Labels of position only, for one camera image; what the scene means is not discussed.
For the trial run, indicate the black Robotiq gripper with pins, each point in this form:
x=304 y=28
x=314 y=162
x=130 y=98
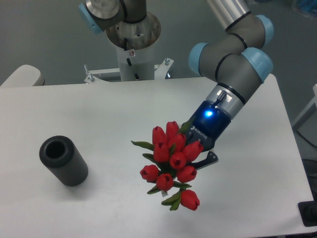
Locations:
x=208 y=124

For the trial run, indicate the red tulip bouquet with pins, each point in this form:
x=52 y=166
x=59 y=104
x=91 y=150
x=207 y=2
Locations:
x=172 y=165

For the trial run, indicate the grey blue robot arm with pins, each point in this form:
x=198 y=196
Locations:
x=237 y=64

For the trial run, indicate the white furniture at right edge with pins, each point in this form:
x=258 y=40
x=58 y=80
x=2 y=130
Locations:
x=304 y=115

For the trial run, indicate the black device at table edge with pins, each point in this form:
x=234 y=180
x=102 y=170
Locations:
x=308 y=212

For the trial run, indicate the dark grey ribbed vase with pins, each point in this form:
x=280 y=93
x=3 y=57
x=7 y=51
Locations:
x=61 y=157

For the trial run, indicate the beige chair backrest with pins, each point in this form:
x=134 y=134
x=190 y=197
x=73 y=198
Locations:
x=24 y=76

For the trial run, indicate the white metal base frame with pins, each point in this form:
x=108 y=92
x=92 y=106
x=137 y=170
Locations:
x=129 y=73

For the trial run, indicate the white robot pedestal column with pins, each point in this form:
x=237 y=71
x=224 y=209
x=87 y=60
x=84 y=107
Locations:
x=135 y=43

